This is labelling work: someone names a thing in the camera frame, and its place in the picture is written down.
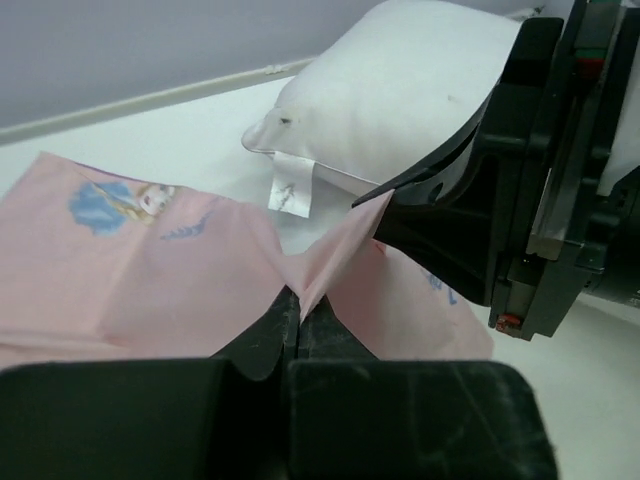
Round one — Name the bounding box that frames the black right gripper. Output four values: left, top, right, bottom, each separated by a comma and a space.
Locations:
352, 1, 639, 340

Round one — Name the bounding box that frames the pink printed pillowcase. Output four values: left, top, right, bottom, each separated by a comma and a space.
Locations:
1, 154, 493, 367

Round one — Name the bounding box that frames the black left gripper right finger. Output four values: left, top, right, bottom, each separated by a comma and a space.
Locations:
287, 298, 553, 479

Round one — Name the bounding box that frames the white pillow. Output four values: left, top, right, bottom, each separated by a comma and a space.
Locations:
241, 0, 621, 219

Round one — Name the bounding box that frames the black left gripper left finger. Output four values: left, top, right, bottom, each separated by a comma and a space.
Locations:
1, 289, 299, 479

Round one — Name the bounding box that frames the aluminium back table rail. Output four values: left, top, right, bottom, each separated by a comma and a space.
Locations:
1, 56, 316, 146

